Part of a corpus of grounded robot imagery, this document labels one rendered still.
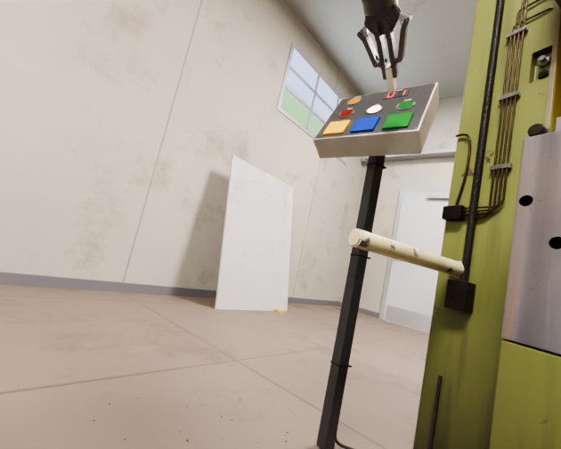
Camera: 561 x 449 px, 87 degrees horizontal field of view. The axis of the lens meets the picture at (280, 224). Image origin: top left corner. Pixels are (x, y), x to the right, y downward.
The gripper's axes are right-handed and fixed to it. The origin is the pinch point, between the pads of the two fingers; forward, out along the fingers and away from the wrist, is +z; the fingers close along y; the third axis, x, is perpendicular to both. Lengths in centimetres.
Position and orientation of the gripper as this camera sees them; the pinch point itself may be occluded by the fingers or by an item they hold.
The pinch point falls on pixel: (391, 77)
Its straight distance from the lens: 94.0
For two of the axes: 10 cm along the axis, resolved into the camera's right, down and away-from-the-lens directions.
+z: 3.8, 6.8, 6.2
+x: 4.6, -7.3, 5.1
